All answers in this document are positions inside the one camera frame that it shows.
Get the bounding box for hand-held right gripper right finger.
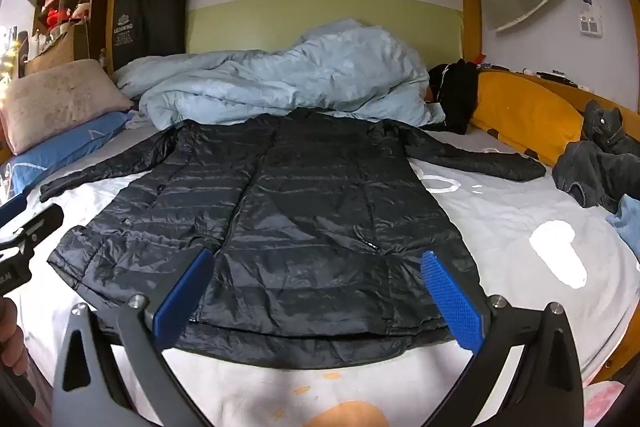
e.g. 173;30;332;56
421;250;586;427

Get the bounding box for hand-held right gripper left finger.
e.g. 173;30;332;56
52;249;216;427

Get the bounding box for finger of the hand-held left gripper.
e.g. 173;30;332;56
0;203;65;253
0;193;29;228

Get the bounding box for black puffer jacket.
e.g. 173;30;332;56
39;107;547;355

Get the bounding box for dark grey denim clothes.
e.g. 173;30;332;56
552;99;640;214

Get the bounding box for person's left hand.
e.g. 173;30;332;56
0;297;31;380

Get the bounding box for blue pillow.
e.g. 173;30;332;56
0;111;133;208

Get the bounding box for grey printed bed sheet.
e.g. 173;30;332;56
0;122;640;427

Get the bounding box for pink pillow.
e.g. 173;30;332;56
0;59;133;156

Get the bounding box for cardboard box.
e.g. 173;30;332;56
25;24;91;75

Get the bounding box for light blue cloth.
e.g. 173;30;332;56
606;194;640;258

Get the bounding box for yellow cushion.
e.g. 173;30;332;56
469;71;585;168

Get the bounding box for wooden shelf with items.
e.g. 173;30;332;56
25;0;111;62

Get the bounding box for black garment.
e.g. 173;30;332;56
427;59;481;135

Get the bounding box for black hanging garment bag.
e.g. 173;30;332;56
111;0;189;72

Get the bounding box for light blue duvet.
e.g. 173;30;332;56
112;19;446;130

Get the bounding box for wooden bed frame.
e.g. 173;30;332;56
0;0;640;188

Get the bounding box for white wall socket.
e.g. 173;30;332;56
577;0;603;38

